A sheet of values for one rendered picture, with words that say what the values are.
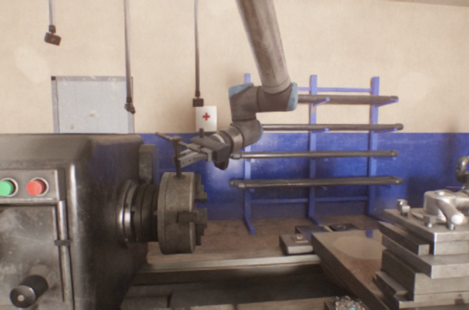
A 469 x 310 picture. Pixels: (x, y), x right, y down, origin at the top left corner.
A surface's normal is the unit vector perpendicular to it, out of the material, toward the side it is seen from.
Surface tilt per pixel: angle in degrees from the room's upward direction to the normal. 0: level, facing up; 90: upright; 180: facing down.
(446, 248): 90
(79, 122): 90
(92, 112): 90
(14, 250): 90
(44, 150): 45
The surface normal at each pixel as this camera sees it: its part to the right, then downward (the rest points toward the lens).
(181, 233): 0.10, 0.25
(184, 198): 0.07, -0.47
